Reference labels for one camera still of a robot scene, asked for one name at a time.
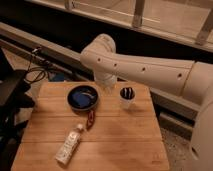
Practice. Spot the blue sponge in bowl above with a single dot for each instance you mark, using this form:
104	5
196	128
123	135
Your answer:
80	98

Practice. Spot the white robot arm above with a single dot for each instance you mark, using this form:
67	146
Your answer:
200	91

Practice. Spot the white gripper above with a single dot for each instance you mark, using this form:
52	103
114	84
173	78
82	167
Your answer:
105	80

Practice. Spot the dark blue bowl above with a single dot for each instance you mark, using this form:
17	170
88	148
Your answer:
90	92

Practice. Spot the grey metal rail beam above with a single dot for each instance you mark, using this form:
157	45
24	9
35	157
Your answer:
46	50

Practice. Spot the black equipment stand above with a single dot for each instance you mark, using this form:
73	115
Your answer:
13	97

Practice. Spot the white window frame rail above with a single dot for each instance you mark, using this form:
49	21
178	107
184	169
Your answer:
189	22

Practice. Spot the plastic bottle white label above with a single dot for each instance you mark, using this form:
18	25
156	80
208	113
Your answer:
65	151

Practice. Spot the dark items in cup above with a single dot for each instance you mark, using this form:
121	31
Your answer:
127	93

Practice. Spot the red brown snack wrapper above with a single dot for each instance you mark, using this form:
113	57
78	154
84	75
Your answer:
90	120

